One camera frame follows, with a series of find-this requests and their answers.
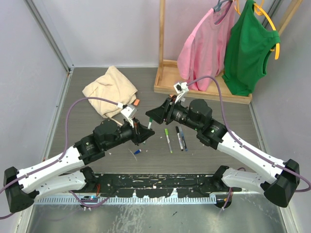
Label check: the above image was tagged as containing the blue transparent gel pen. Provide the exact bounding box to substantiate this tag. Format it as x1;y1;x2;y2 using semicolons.
179;127;188;151

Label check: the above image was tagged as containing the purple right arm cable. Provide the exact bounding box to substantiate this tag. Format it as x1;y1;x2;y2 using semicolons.
187;76;311;209

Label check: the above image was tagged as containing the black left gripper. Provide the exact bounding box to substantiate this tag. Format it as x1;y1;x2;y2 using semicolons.
104;117;154;150

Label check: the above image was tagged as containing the grey clothes hanger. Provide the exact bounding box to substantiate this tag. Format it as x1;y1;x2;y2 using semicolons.
213;0;233;12

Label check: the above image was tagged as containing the white marker dark green end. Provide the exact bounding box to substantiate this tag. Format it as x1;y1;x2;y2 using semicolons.
143;121;152;144

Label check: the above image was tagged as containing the green tank top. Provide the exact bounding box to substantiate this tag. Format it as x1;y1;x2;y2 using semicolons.
222;0;280;97

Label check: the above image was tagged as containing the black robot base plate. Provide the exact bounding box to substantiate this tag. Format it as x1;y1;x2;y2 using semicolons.
80;173;234;199

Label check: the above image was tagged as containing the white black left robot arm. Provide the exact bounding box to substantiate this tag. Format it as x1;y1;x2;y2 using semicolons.
4;119;155;213

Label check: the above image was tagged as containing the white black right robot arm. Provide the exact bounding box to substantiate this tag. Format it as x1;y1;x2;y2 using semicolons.
146;97;300;208

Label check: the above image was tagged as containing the white marker lime end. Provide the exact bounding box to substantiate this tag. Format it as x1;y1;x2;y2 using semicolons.
165;128;173;153

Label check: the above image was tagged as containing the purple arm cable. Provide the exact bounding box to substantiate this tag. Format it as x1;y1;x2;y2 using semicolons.
0;97;123;220
187;76;311;209

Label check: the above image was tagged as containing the orange highlighter cap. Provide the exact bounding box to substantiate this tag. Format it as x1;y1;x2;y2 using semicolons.
134;99;140;106

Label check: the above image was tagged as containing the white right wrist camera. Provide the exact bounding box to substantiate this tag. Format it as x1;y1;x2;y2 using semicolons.
173;82;189;103

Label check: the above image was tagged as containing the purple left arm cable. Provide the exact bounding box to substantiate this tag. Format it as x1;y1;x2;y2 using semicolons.
0;97;123;220

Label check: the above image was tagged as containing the white marker black end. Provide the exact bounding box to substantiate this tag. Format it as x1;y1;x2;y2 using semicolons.
175;126;184;151

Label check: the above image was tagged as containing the wooden clothes rack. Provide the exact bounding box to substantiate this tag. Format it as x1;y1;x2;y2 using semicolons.
154;0;301;104

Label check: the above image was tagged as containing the yellow clothes hanger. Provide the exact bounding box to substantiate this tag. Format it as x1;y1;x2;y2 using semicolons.
254;0;280;60

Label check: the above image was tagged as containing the aluminium frame rail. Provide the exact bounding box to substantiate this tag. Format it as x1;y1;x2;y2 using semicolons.
23;0;75;73

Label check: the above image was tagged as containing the beige cloth bag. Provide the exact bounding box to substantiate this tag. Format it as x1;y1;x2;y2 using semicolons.
82;66;138;118

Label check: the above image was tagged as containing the small blue pen cap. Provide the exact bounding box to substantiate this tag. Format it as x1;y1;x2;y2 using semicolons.
134;149;141;155

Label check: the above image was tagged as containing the pink t-shirt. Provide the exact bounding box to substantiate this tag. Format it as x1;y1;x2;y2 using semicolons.
177;2;235;82

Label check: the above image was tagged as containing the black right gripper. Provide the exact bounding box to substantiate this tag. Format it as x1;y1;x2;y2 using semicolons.
146;95;201;132

